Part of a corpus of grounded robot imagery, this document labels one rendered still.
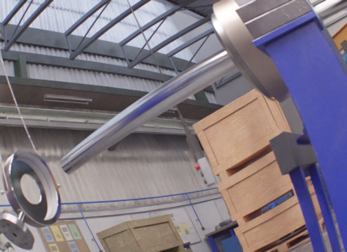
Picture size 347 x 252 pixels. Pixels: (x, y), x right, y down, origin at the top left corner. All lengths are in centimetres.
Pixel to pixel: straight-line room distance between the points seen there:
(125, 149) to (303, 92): 944
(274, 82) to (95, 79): 959
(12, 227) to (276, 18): 127
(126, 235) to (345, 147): 535
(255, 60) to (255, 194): 445
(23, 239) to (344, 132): 130
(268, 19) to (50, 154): 732
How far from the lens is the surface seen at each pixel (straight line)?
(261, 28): 101
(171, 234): 674
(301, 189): 169
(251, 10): 103
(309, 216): 170
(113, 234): 626
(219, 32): 128
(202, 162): 224
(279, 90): 128
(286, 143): 163
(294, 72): 98
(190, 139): 228
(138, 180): 1017
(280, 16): 101
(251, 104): 567
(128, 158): 1027
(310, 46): 99
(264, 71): 123
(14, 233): 174
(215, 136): 582
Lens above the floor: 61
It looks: 14 degrees up
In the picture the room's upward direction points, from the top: 24 degrees counter-clockwise
